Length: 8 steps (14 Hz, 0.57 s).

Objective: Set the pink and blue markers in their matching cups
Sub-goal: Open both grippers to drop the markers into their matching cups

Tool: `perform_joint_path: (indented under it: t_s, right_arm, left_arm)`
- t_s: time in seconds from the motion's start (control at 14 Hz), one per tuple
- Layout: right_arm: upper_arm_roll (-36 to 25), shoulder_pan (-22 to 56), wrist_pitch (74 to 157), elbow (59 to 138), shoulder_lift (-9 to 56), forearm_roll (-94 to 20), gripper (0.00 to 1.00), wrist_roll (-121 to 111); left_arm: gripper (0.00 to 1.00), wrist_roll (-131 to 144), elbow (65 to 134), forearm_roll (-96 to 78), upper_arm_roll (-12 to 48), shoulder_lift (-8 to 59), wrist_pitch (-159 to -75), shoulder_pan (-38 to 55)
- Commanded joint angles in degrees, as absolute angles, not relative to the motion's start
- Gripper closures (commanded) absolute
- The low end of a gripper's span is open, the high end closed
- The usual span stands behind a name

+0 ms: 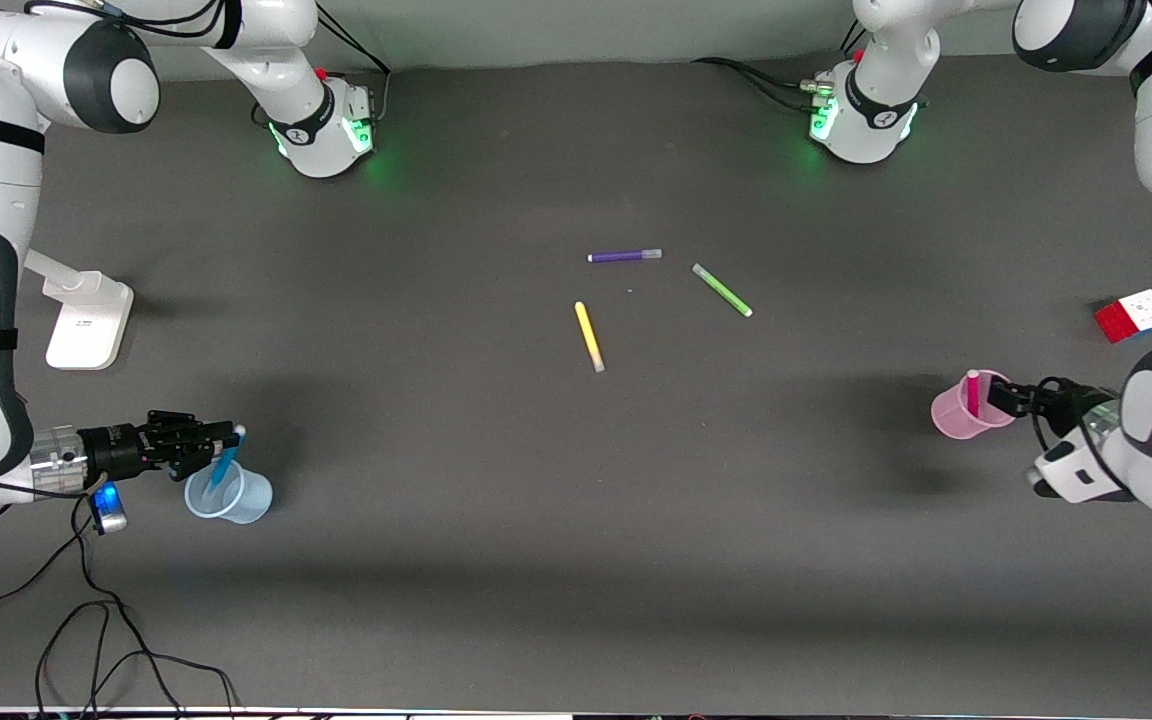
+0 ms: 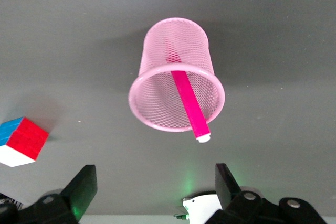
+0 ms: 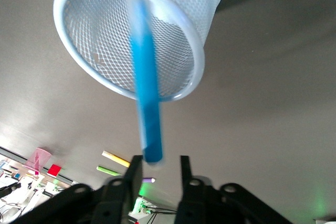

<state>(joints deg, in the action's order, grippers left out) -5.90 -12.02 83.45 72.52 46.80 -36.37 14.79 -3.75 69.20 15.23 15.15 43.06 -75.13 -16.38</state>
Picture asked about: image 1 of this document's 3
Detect blue marker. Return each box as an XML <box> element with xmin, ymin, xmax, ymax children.
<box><xmin>206</xmin><ymin>425</ymin><xmax>247</xmax><ymax>493</ymax></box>

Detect pink plastic cup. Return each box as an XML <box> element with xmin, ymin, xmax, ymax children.
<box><xmin>931</xmin><ymin>368</ymin><xmax>1022</xmax><ymax>441</ymax></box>

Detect yellow marker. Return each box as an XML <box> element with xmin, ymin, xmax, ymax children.
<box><xmin>574</xmin><ymin>300</ymin><xmax>606</xmax><ymax>374</ymax></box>

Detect light blue plastic cup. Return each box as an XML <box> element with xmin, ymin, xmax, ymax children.
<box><xmin>183</xmin><ymin>457</ymin><xmax>274</xmax><ymax>525</ymax></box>

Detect colourful puzzle cube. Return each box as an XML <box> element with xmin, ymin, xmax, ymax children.
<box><xmin>1094</xmin><ymin>288</ymin><xmax>1152</xmax><ymax>345</ymax></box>

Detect black left base cable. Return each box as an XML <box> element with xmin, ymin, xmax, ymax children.
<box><xmin>691</xmin><ymin>20</ymin><xmax>872</xmax><ymax>101</ymax></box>

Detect green marker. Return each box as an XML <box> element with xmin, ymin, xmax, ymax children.
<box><xmin>691</xmin><ymin>262</ymin><xmax>754</xmax><ymax>319</ymax></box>

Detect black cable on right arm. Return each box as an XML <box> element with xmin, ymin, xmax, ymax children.
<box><xmin>24</xmin><ymin>0</ymin><xmax>237</xmax><ymax>33</ymax></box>

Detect loose black cable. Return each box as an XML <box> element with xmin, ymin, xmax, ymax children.
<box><xmin>0</xmin><ymin>495</ymin><xmax>239</xmax><ymax>720</ymax></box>

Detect white stand with pole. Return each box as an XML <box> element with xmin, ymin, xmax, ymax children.
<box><xmin>24</xmin><ymin>250</ymin><xmax>135</xmax><ymax>371</ymax></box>

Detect black base cable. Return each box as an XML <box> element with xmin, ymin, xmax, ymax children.
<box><xmin>314</xmin><ymin>8</ymin><xmax>392</xmax><ymax>126</ymax></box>
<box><xmin>691</xmin><ymin>20</ymin><xmax>872</xmax><ymax>101</ymax></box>

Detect black right base cable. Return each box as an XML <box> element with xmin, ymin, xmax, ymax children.
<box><xmin>314</xmin><ymin>8</ymin><xmax>392</xmax><ymax>126</ymax></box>

